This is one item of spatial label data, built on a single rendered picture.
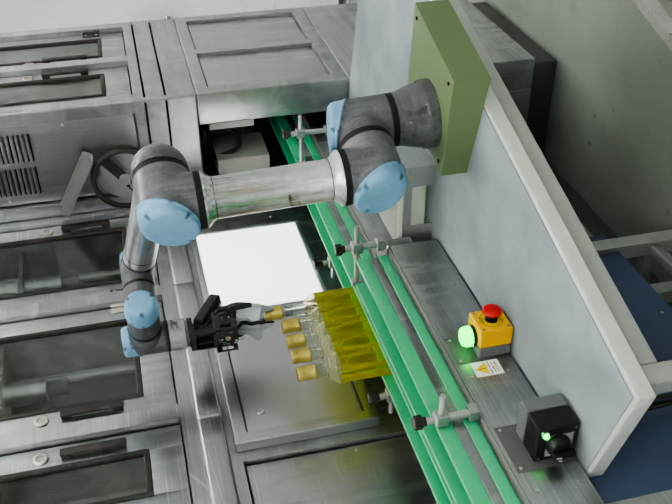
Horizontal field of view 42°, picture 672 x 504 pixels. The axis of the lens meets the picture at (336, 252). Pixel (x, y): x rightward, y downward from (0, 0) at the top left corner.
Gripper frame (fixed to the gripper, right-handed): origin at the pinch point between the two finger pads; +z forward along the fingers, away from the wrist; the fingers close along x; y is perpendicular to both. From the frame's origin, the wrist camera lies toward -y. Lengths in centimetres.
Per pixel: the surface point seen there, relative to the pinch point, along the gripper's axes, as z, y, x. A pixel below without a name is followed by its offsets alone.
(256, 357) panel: -3.7, 0.5, -12.7
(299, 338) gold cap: 5.3, 12.5, 1.3
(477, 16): 105, -129, 23
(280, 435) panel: -3.1, 29.0, -12.3
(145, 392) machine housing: -32.1, 1.9, -16.8
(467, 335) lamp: 34, 43, 20
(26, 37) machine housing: -59, -152, 23
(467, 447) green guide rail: 26, 65, 13
